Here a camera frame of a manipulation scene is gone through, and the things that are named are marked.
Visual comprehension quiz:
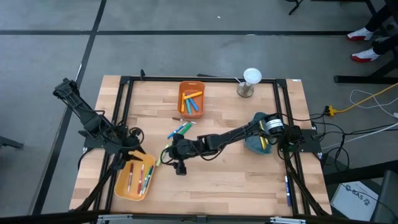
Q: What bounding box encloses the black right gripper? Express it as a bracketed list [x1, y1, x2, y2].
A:
[160, 133, 205, 177]

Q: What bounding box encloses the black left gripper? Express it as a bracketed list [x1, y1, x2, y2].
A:
[111, 144, 147, 172]

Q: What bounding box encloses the light green Sharpie highlighter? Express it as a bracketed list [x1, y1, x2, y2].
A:
[155, 143, 170, 167]

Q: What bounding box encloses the blue and white Expo marker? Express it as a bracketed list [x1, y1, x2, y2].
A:
[166, 122, 189, 139]
[142, 165, 155, 194]

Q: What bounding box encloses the pink thin marker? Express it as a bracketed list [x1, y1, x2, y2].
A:
[127, 162, 135, 194]

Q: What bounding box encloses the green and white thin marker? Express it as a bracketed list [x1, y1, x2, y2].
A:
[139, 167, 153, 197]

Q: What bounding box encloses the yellow clip highlighter pen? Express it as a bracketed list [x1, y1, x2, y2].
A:
[259, 120, 267, 149]

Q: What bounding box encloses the green Sharpie marker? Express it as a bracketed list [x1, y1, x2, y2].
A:
[178, 123, 193, 136]

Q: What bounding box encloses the yellow plastic bin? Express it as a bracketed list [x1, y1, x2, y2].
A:
[114, 150, 156, 202]

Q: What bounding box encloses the brown thin Expo marker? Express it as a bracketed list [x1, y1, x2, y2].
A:
[172, 116, 197, 125]

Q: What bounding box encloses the orange plastic bin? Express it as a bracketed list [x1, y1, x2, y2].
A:
[177, 80, 206, 119]

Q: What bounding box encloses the teal plastic bin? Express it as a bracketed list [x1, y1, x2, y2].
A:
[244, 111, 275, 156]

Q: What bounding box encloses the black front crossbar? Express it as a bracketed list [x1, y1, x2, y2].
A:
[0, 210, 398, 224]

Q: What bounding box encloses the white mushroom table lamp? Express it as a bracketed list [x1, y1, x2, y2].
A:
[236, 67, 262, 98]

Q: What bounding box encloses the blue and white pen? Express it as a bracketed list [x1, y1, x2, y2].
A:
[284, 175, 292, 207]

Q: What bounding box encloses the dark grey furniture foot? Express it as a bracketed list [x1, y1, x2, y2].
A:
[0, 136, 24, 150]

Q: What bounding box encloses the white cardboard box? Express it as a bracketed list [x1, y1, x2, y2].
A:
[330, 181, 379, 222]

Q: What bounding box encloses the black desk floor base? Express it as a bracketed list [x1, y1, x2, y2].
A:
[333, 57, 398, 85]

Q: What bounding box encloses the person's white and red shoe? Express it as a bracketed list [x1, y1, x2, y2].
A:
[351, 47, 381, 63]
[346, 27, 374, 42]

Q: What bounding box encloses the black chair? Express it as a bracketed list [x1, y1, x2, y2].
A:
[371, 169, 398, 223]

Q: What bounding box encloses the person's leg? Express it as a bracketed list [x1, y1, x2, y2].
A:
[371, 32, 398, 56]
[362, 0, 398, 32]

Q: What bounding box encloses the silver bracket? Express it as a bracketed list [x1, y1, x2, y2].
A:
[95, 213, 134, 224]
[269, 216, 307, 224]

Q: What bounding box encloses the black aluminium table frame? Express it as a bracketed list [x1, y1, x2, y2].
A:
[70, 68, 332, 218]

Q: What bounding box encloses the white cable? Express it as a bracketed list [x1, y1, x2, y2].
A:
[349, 89, 398, 119]

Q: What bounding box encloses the yellow extension cable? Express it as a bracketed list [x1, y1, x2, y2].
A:
[336, 82, 398, 114]

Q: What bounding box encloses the grey cable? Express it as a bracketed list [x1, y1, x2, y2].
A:
[322, 123, 398, 150]

